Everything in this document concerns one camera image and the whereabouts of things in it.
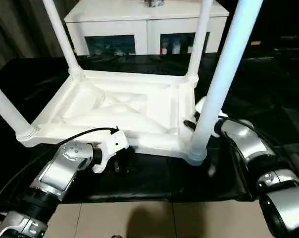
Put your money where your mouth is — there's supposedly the white plastic table leg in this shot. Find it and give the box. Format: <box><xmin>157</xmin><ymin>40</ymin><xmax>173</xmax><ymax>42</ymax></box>
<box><xmin>189</xmin><ymin>0</ymin><xmax>264</xmax><ymax>166</ymax></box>
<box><xmin>186</xmin><ymin>0</ymin><xmax>214</xmax><ymax>82</ymax></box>
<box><xmin>42</xmin><ymin>0</ymin><xmax>85</xmax><ymax>77</ymax></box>
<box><xmin>0</xmin><ymin>78</ymin><xmax>39</xmax><ymax>141</ymax></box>

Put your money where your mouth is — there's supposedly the white plastic table top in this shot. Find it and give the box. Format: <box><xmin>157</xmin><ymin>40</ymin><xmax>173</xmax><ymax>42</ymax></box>
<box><xmin>17</xmin><ymin>69</ymin><xmax>207</xmax><ymax>167</ymax></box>

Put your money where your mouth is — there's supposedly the black mat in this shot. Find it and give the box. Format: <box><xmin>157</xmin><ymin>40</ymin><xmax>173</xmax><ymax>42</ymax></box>
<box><xmin>0</xmin><ymin>51</ymin><xmax>299</xmax><ymax>206</ymax></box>

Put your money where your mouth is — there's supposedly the glass bowl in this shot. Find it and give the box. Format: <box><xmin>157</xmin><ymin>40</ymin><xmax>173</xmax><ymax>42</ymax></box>
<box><xmin>143</xmin><ymin>0</ymin><xmax>166</xmax><ymax>8</ymax></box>

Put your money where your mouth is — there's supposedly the dark low shelf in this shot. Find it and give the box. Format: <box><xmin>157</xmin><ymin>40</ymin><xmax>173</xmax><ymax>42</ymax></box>
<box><xmin>279</xmin><ymin>36</ymin><xmax>299</xmax><ymax>50</ymax></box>

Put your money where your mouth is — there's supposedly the white cabinet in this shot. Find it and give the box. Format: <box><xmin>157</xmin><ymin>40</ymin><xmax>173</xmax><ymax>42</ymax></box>
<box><xmin>64</xmin><ymin>0</ymin><xmax>230</xmax><ymax>57</ymax></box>

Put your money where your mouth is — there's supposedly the grey curtain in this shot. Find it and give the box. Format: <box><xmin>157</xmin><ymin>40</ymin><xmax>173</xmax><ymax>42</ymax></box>
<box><xmin>0</xmin><ymin>0</ymin><xmax>71</xmax><ymax>77</ymax></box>

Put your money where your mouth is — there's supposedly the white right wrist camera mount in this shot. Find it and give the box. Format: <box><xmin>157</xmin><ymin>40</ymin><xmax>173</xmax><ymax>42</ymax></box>
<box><xmin>194</xmin><ymin>96</ymin><xmax>229</xmax><ymax>138</ymax></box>

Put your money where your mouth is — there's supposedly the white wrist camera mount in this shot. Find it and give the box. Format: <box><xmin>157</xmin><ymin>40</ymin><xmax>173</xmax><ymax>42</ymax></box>
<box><xmin>194</xmin><ymin>96</ymin><xmax>229</xmax><ymax>138</ymax></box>
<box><xmin>91</xmin><ymin>130</ymin><xmax>130</xmax><ymax>174</ymax></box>

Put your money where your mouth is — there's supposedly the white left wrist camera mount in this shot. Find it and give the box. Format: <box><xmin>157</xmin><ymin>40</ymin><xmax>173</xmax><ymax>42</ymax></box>
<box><xmin>91</xmin><ymin>130</ymin><xmax>130</xmax><ymax>174</ymax></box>

